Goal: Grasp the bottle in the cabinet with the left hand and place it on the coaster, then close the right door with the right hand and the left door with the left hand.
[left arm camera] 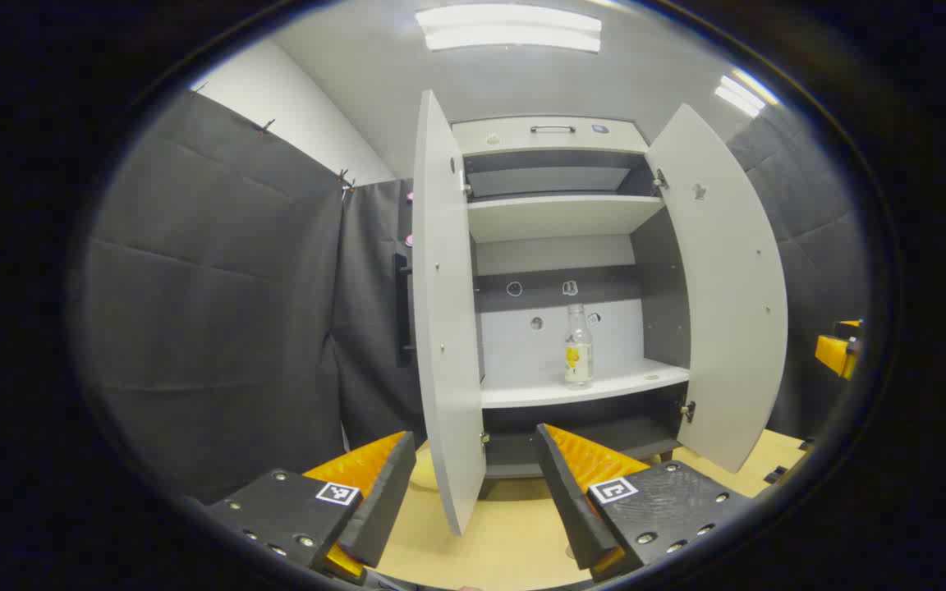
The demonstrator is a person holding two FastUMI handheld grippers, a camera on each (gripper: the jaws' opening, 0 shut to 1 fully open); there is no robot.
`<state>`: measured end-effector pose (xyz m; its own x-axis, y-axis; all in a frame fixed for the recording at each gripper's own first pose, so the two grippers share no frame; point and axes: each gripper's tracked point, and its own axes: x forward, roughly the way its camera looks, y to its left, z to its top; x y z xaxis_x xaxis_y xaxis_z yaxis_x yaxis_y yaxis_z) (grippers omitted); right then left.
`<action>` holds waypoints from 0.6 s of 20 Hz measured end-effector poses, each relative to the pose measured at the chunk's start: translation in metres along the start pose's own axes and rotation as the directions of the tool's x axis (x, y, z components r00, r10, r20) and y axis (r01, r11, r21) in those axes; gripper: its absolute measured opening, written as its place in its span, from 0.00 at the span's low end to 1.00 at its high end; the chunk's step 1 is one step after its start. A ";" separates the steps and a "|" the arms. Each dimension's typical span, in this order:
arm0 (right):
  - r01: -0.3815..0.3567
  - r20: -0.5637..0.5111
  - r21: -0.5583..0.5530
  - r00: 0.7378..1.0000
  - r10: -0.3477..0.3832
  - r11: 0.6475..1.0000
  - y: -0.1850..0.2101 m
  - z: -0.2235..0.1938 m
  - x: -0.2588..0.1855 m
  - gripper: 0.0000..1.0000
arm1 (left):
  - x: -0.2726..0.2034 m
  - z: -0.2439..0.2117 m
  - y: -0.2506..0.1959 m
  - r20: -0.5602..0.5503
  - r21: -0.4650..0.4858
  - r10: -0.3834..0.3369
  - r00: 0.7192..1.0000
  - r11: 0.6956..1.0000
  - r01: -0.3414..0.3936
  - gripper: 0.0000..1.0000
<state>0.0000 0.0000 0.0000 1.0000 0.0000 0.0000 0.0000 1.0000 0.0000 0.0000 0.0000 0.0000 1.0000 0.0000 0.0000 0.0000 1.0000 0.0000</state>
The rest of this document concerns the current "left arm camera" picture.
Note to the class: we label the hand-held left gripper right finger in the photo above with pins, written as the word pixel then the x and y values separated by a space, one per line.
pixel 576 509

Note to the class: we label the clear glass bottle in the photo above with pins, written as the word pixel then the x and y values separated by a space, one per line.
pixel 578 361

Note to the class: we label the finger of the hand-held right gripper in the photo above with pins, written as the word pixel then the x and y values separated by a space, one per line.
pixel 834 355

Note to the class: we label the black table clamp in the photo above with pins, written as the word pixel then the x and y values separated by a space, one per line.
pixel 776 474
pixel 806 444

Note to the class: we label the large ceiling light panel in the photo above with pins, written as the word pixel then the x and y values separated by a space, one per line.
pixel 510 29

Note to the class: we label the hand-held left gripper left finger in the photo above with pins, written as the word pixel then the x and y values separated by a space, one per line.
pixel 387 501

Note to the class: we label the white grey cabinet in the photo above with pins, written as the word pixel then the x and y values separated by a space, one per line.
pixel 662 287

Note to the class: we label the white cabinet shelf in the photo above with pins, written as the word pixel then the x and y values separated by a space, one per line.
pixel 559 217
pixel 604 384

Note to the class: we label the white cabinet door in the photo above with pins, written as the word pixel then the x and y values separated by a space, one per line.
pixel 444 328
pixel 727 287

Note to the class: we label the white cabinet drawer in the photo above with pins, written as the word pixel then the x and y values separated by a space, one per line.
pixel 506 135

